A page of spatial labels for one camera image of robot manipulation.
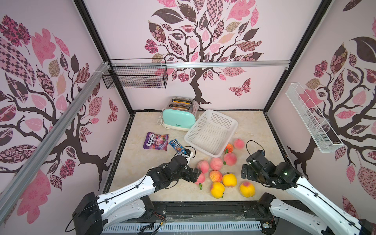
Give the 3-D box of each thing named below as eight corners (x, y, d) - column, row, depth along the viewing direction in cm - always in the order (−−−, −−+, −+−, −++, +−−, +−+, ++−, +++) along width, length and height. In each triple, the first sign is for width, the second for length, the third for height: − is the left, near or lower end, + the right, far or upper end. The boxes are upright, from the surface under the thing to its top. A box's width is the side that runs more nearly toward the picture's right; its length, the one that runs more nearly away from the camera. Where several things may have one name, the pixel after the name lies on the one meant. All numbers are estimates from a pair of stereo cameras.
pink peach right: (224, 166, 91) (226, 162, 87) (223, 156, 96) (224, 152, 91) (235, 166, 91) (237, 162, 87) (233, 156, 95) (235, 152, 91)
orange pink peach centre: (213, 184, 82) (213, 181, 79) (209, 174, 86) (209, 171, 83) (222, 180, 83) (223, 178, 81) (218, 171, 87) (218, 168, 84)
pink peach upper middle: (210, 171, 88) (211, 167, 83) (209, 162, 93) (210, 157, 87) (221, 171, 88) (223, 167, 83) (220, 162, 92) (222, 157, 87)
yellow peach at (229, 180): (223, 188, 82) (224, 185, 78) (221, 176, 87) (222, 172, 82) (235, 188, 82) (238, 185, 78) (233, 176, 87) (235, 172, 82)
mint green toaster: (163, 127, 112) (159, 111, 98) (176, 107, 126) (174, 90, 113) (192, 135, 106) (191, 119, 93) (201, 113, 121) (202, 97, 107)
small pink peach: (238, 151, 98) (241, 147, 93) (231, 145, 101) (233, 141, 96) (243, 147, 100) (245, 143, 95) (236, 142, 103) (238, 137, 98)
